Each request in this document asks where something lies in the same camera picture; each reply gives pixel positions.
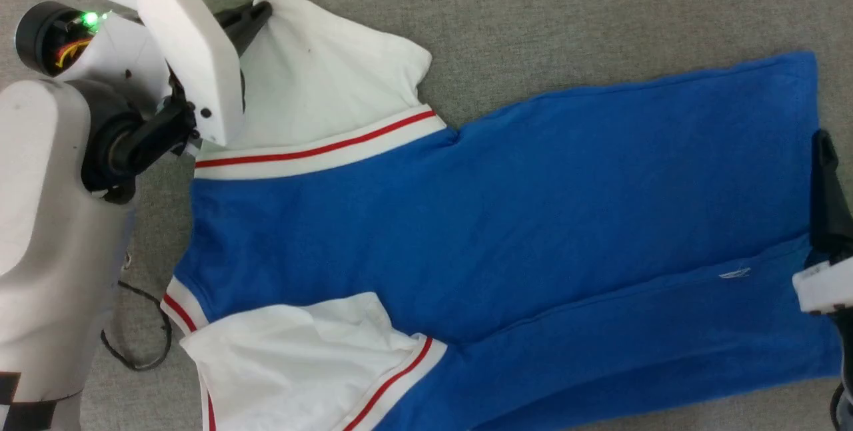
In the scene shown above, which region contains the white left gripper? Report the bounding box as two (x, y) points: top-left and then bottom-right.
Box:
(15, 0), (275, 147)

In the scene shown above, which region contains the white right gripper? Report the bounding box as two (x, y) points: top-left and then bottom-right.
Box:
(791, 129), (853, 316)

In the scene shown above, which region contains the blue white Lakers jersey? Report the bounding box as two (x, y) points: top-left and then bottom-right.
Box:
(160, 0), (844, 431)

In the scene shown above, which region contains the grey fabric sofa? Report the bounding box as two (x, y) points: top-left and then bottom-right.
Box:
(0, 0), (853, 431)

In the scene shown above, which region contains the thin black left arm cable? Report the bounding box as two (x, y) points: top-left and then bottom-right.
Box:
(100, 280), (175, 372)

